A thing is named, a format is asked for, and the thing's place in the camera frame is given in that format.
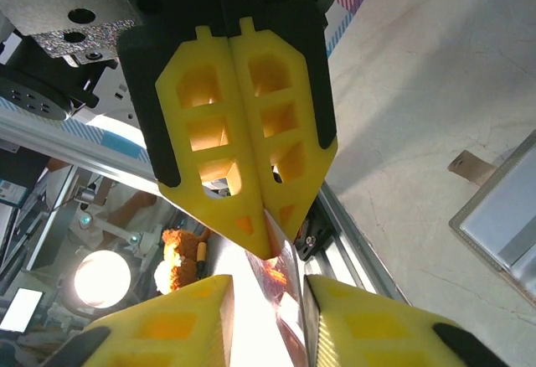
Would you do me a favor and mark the white lit monitor screen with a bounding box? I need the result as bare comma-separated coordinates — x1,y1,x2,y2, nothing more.
0,287,44,335

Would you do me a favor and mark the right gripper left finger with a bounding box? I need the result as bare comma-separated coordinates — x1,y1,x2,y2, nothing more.
54,274,235,367

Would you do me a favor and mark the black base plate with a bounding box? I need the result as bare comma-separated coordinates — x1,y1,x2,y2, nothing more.
292,211,336,261

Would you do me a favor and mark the orange plush toy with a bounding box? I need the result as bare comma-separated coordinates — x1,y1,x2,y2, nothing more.
153,227,211,293

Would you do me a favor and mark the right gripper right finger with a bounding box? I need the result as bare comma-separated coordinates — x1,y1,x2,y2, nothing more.
303,274,510,367

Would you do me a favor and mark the round bright lamp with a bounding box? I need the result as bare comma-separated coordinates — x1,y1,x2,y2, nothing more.
71,248,131,310

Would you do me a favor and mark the person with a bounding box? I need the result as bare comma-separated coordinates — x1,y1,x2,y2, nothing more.
37,155,162,255

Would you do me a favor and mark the grey card holder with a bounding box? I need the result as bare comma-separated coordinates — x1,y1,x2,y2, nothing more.
447,130,536,301

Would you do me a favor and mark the long aluminium frame rail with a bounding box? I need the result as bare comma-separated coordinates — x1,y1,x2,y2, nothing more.
0,113,415,308

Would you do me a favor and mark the red circle card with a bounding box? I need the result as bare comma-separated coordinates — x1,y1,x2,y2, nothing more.
245,209,309,367

